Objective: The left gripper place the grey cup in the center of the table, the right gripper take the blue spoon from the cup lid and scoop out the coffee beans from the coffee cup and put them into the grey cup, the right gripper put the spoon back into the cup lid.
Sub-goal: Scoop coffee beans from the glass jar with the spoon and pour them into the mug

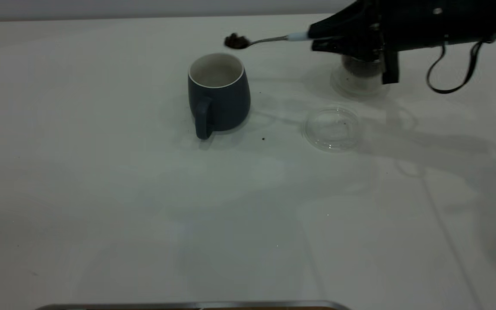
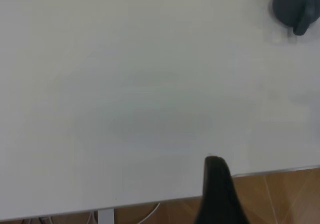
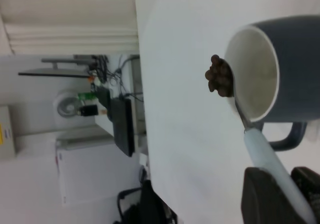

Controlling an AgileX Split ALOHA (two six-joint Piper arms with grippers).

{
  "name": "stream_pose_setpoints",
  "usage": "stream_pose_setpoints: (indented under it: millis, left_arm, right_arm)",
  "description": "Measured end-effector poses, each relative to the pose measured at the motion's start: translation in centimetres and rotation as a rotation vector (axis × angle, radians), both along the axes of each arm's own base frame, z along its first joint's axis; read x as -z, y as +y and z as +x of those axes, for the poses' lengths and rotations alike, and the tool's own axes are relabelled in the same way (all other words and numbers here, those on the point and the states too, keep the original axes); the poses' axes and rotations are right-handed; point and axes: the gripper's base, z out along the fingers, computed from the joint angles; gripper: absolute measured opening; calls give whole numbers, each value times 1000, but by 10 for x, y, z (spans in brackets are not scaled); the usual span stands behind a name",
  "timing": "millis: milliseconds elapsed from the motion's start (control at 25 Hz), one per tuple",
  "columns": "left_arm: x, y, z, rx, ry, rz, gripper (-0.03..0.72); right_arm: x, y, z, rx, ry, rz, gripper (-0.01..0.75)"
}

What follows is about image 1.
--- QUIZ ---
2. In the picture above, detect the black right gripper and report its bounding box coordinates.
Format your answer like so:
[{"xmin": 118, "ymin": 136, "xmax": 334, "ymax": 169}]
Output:
[{"xmin": 308, "ymin": 0, "xmax": 496, "ymax": 84}]

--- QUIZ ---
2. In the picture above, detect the metal spoon light blue handle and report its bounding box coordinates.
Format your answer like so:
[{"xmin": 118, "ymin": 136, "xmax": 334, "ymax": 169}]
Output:
[{"xmin": 224, "ymin": 32, "xmax": 317, "ymax": 50}]

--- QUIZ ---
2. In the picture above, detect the clear round glass saucer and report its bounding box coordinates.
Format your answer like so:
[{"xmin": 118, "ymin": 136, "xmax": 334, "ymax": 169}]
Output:
[{"xmin": 302, "ymin": 105, "xmax": 363, "ymax": 152}]

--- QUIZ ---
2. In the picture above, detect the spoonful of coffee beans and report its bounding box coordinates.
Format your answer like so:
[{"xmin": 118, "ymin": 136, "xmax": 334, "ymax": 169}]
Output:
[{"xmin": 224, "ymin": 33, "xmax": 251, "ymax": 49}]

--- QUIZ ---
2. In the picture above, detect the dark grey ceramic mug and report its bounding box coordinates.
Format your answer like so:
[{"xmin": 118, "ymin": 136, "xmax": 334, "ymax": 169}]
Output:
[{"xmin": 187, "ymin": 53, "xmax": 251, "ymax": 140}]

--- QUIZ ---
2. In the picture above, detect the clear double-wall glass cup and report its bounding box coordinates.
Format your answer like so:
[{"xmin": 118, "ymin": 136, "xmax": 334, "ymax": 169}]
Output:
[{"xmin": 331, "ymin": 54, "xmax": 390, "ymax": 99}]

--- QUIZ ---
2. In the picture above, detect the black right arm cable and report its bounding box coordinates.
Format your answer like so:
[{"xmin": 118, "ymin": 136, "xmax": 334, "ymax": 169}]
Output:
[{"xmin": 427, "ymin": 40, "xmax": 486, "ymax": 94}]

